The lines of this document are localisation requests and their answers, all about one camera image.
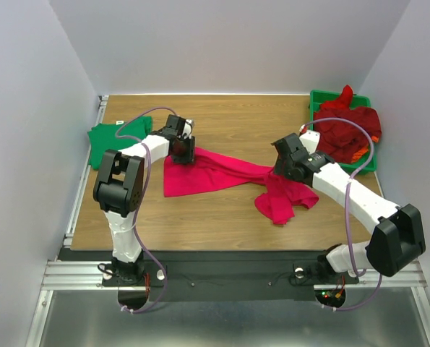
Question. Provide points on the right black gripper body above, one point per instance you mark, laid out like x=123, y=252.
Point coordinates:
x=280, y=168

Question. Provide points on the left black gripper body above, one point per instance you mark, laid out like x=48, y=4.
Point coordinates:
x=186, y=151

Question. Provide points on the pink t shirt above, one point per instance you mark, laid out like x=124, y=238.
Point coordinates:
x=211, y=172

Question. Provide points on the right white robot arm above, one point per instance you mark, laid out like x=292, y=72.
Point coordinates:
x=397, y=236

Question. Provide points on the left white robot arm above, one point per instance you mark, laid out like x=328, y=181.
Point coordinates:
x=120, y=186

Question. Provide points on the dark red t shirt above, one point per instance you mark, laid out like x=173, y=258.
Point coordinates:
x=339, y=136

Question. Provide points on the green plastic bin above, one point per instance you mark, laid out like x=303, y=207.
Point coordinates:
x=369, y=158

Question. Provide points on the orange garment in bin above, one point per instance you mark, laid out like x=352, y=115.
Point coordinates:
x=364, y=150

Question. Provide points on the folded green t shirt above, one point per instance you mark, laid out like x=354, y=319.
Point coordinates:
x=103, y=137

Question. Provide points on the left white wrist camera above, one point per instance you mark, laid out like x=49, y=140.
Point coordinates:
x=188, y=127

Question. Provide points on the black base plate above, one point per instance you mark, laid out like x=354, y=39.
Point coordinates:
x=231, y=276

